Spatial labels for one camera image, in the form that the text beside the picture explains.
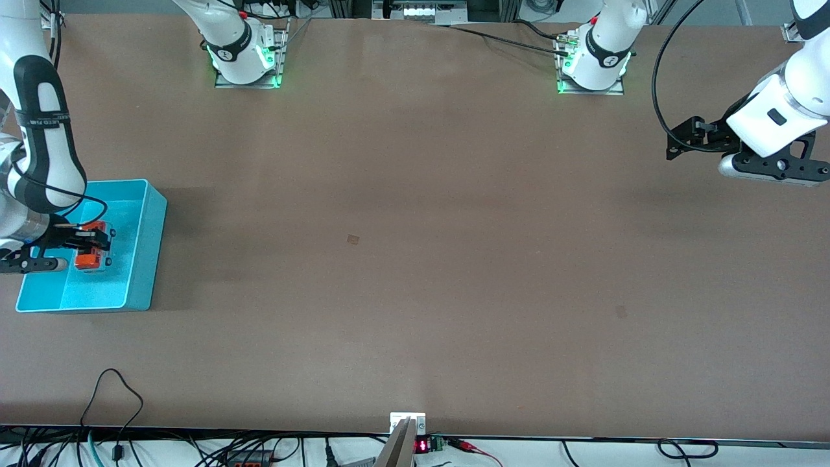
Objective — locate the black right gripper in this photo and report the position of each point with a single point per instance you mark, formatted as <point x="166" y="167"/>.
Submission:
<point x="63" y="235"/>

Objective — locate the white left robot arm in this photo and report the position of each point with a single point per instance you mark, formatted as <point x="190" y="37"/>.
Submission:
<point x="778" y="110"/>

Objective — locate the blue plastic box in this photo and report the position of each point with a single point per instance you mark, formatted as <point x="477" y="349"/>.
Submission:
<point x="130" y="272"/>

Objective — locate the metal table corner bracket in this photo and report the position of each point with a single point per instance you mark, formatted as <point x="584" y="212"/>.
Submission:
<point x="791" y="32"/>

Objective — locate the power strip with red switches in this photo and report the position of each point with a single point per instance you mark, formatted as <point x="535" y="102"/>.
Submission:
<point x="249" y="459"/>

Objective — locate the orange toy bus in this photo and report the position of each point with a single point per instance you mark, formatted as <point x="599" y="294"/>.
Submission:
<point x="87" y="261"/>

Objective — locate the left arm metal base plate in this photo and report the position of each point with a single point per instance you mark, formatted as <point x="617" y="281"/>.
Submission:
<point x="561" y="89"/>

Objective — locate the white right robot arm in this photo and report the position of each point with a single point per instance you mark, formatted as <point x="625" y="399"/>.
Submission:
<point x="39" y="130"/>

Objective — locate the red digit display module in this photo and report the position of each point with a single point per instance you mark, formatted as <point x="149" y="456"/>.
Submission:
<point x="423" y="445"/>

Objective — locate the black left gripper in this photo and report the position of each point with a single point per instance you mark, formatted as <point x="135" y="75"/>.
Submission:
<point x="715" y="134"/>

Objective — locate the red clip lead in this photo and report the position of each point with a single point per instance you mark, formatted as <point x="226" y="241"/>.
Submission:
<point x="470" y="446"/>

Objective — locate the grey device with lit panel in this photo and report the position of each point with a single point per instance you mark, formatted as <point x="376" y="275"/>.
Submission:
<point x="421" y="10"/>

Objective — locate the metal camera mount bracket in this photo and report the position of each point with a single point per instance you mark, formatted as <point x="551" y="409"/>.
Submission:
<point x="402" y="447"/>

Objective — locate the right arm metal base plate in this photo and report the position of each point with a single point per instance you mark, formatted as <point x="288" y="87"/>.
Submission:
<point x="282" y="58"/>

